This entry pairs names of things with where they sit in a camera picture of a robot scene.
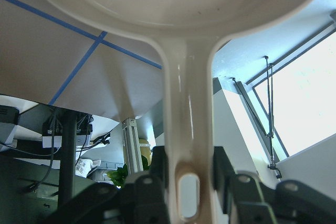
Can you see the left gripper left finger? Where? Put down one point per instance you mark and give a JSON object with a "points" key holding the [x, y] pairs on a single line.
{"points": [[143, 198]]}

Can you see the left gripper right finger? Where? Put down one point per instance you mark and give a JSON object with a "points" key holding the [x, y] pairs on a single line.
{"points": [[242, 196]]}

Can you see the beige dustpan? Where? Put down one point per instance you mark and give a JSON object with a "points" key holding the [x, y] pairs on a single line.
{"points": [[186, 34]]}

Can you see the aluminium frame post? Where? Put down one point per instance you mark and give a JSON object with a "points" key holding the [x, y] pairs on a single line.
{"points": [[132, 154]]}

